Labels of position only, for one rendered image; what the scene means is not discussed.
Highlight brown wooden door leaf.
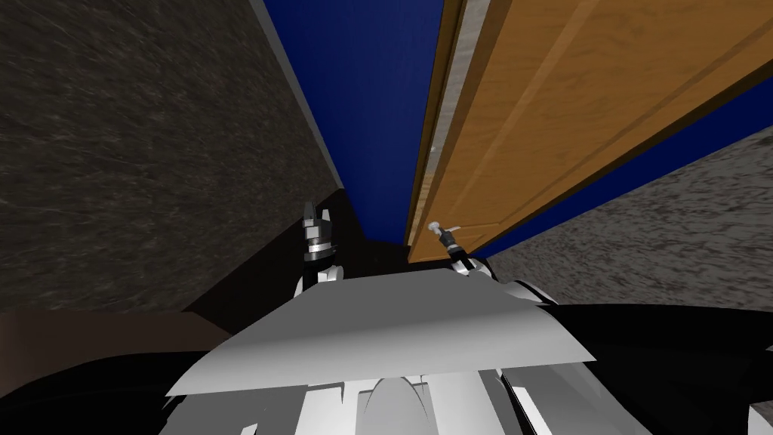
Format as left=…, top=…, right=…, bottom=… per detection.
left=405, top=0, right=773, bottom=264

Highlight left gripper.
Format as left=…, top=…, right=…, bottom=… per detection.
left=301, top=202, right=335, bottom=245

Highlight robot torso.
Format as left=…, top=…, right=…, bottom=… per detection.
left=159, top=268, right=654, bottom=435

